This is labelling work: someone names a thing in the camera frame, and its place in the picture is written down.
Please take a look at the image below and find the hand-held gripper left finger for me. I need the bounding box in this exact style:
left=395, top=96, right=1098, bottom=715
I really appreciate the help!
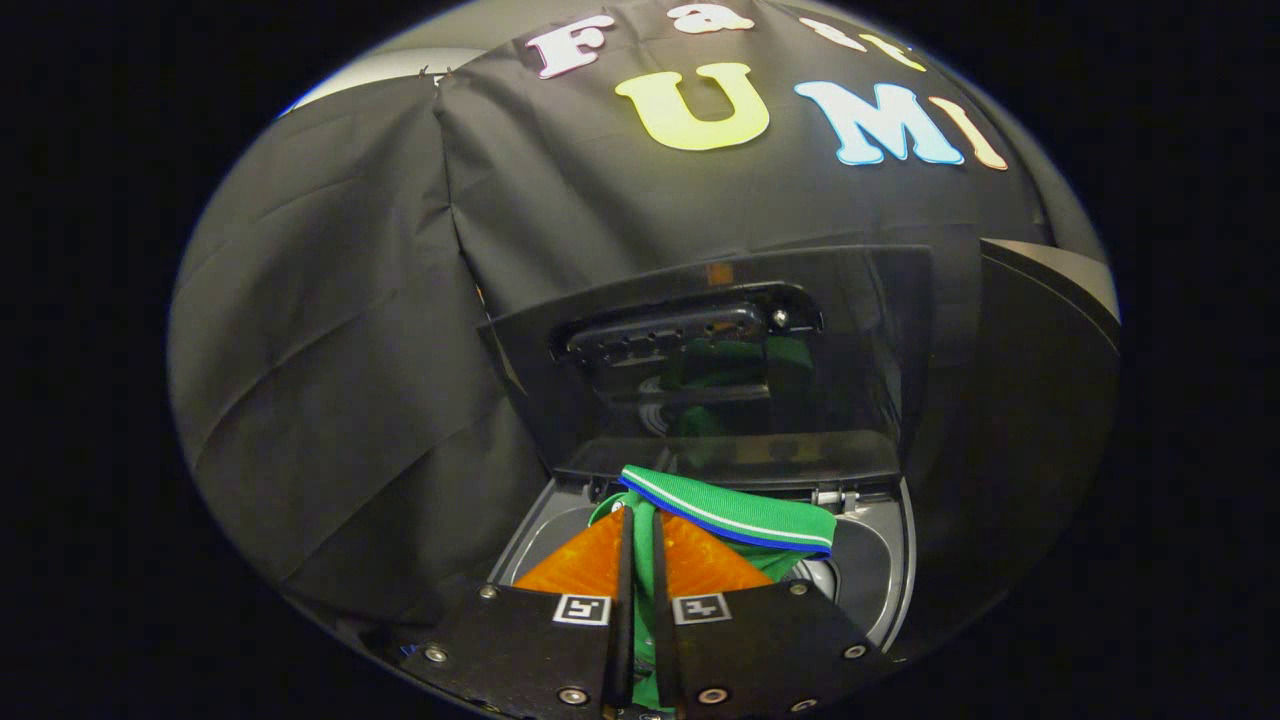
left=398, top=505, right=637, bottom=720

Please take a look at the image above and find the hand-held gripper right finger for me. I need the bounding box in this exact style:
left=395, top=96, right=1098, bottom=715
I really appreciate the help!
left=650, top=507, right=883, bottom=720

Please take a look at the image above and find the green polo shirt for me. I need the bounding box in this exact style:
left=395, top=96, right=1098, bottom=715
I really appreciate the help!
left=587, top=464, right=839, bottom=714

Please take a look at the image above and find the dark washing machine lid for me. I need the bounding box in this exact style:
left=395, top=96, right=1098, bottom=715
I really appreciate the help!
left=477, top=244, right=937, bottom=492

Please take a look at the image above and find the black backdrop cloth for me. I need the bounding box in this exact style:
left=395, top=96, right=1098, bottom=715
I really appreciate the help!
left=167, top=0, right=1113, bottom=623

